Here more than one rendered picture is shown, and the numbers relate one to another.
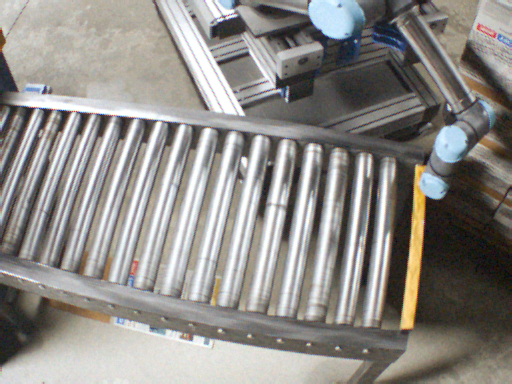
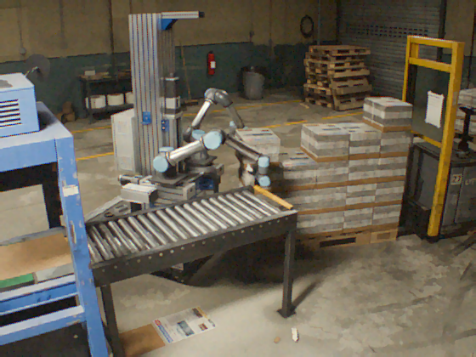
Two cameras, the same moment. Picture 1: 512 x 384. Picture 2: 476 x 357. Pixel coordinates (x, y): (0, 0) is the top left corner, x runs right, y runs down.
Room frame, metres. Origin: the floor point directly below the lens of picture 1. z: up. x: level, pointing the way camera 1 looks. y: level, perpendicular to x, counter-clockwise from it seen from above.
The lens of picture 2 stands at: (-1.36, 1.68, 2.01)
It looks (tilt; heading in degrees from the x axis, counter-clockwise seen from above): 21 degrees down; 318
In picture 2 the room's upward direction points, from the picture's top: straight up
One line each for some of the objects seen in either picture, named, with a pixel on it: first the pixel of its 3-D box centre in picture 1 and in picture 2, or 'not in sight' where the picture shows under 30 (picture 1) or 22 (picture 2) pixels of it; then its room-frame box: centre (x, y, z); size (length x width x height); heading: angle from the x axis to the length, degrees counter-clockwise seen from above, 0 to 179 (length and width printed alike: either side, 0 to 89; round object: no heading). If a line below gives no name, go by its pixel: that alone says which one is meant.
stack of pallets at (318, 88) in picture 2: not in sight; (337, 75); (4.73, -6.86, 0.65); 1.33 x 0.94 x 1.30; 83
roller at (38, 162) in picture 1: (31, 182); (133, 236); (0.76, 0.60, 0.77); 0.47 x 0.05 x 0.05; 169
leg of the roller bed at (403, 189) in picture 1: (383, 231); (248, 242); (0.83, -0.40, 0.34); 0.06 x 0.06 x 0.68; 79
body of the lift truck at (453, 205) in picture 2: not in sight; (446, 187); (0.18, -2.53, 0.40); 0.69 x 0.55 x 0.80; 151
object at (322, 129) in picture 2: not in sight; (325, 128); (0.86, -1.32, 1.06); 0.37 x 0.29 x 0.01; 151
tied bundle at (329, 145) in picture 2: not in sight; (324, 142); (0.87, -1.32, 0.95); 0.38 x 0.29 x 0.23; 151
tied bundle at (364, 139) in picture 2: not in sight; (355, 140); (0.72, -1.57, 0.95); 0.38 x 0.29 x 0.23; 151
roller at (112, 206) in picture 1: (114, 198); (172, 226); (0.71, 0.34, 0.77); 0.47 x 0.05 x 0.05; 169
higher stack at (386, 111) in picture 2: not in sight; (381, 170); (0.57, -1.83, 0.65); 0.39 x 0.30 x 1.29; 151
